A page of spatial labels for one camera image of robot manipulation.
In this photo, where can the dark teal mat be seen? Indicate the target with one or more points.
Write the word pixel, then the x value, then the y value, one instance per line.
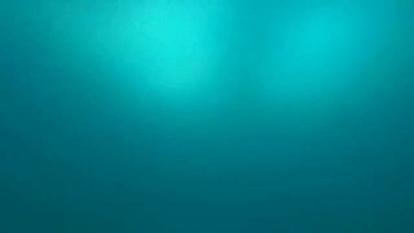
pixel 207 116

